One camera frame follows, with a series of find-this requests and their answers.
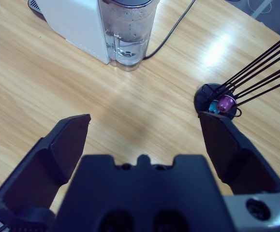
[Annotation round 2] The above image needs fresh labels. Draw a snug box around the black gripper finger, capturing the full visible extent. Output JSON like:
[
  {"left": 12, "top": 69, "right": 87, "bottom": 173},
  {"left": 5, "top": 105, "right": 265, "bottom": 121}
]
[
  {"left": 197, "top": 111, "right": 280, "bottom": 196},
  {"left": 0, "top": 114, "right": 91, "bottom": 232}
]

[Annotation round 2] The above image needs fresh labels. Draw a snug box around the purple coffee capsule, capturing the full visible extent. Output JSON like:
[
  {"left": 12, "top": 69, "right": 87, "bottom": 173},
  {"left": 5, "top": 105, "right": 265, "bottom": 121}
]
[{"left": 216, "top": 95, "right": 236, "bottom": 113}]

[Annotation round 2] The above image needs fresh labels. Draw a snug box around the blue coffee capsule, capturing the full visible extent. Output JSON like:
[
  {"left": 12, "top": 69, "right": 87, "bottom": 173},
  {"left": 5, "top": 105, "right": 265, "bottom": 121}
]
[{"left": 208, "top": 101, "right": 221, "bottom": 114}]

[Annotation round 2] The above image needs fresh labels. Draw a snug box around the white capsule coffee machine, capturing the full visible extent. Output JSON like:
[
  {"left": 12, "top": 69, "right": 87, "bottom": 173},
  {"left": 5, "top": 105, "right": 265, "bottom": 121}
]
[{"left": 28, "top": 0, "right": 111, "bottom": 65}]

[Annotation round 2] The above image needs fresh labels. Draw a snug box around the black capsule holder with rods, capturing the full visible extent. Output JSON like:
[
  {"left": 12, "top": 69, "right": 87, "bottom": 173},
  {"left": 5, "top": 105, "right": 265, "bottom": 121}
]
[{"left": 194, "top": 32, "right": 280, "bottom": 119}]

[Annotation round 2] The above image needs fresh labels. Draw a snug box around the clear water tank black lid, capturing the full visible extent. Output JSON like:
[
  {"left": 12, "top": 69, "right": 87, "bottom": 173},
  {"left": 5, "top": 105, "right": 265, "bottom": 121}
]
[{"left": 98, "top": 0, "right": 159, "bottom": 73}]

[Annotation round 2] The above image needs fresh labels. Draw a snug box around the metal grille drip tray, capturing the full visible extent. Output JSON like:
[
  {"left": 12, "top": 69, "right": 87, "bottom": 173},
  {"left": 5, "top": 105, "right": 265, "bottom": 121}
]
[{"left": 28, "top": 0, "right": 45, "bottom": 19}]

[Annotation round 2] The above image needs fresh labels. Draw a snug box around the black power cable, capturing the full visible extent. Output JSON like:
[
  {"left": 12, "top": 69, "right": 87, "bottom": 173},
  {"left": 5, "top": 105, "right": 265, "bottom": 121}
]
[{"left": 143, "top": 0, "right": 196, "bottom": 60}]

